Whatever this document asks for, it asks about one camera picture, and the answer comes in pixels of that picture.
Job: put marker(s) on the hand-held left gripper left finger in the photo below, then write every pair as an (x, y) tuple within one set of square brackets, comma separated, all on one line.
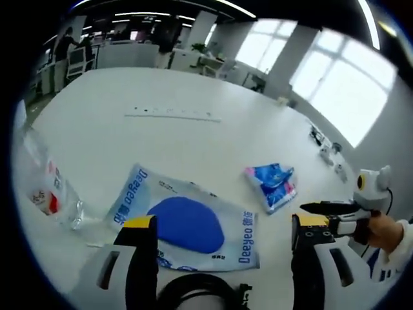
[(129, 258)]

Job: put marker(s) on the white office chair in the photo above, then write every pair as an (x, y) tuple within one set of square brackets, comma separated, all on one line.
[(76, 59)]

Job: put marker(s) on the ceiling light strip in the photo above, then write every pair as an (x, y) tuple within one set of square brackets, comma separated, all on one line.
[(371, 26)]

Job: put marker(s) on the green potted plant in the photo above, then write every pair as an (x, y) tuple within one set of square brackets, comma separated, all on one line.
[(199, 47)]

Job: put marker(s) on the white table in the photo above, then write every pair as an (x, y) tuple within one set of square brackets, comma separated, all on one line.
[(193, 142)]

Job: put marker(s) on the large window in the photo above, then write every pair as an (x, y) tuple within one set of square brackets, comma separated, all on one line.
[(266, 42), (345, 84)]

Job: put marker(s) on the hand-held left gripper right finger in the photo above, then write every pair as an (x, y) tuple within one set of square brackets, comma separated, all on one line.
[(313, 258)]

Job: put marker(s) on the blue tissue pack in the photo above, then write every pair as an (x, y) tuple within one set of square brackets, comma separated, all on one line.
[(274, 187)]

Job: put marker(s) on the clear plastic bottle red label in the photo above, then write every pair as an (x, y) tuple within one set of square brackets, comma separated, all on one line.
[(48, 187)]

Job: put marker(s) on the pale wet wipes pack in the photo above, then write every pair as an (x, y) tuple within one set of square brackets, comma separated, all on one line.
[(187, 226)]

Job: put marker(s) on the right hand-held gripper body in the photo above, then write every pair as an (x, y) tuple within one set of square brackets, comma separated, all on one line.
[(371, 190)]

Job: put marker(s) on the group of small grey gadgets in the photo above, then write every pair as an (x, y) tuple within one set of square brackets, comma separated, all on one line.
[(326, 145)]

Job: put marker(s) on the person's right hand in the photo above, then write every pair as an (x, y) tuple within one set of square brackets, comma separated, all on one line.
[(384, 231)]

